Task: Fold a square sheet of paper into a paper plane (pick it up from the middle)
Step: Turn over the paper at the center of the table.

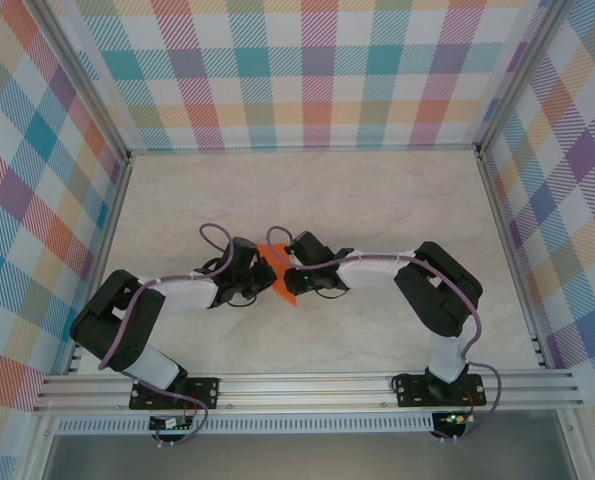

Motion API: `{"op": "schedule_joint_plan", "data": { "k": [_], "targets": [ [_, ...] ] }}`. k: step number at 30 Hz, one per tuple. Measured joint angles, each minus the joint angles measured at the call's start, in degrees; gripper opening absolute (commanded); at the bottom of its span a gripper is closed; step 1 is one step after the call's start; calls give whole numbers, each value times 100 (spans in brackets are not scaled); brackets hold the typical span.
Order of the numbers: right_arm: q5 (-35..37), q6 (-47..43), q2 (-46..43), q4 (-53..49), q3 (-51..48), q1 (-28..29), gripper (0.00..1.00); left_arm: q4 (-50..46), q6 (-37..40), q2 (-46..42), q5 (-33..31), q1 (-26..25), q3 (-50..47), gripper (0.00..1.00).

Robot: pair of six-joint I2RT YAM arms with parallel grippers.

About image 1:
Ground perforated metal cable tray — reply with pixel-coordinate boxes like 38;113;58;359
54;414;441;435

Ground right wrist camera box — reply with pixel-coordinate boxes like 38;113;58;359
282;230;336;267

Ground red and black wire pair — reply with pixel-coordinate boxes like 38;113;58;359
182;392;204;424
462;387;480;422

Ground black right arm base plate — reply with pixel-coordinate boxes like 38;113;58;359
394;373;488;409

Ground orange paper sheet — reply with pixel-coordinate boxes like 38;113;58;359
254;241;301;310

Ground aluminium side rail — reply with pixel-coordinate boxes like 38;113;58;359
476;147;553;371
64;152;136;376

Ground grey metal panel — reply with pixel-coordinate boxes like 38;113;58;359
41;432;578;480

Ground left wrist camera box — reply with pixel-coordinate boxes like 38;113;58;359
225;237;259;274

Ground aluminium mounting rail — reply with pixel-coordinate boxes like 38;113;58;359
31;369;586;414

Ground aluminium frame post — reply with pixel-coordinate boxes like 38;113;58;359
476;0;566;156
34;0;131;164

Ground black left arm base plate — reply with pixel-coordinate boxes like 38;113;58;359
128;377;222;412

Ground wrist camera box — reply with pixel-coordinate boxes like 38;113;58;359
225;237;259;274
282;230;336;267

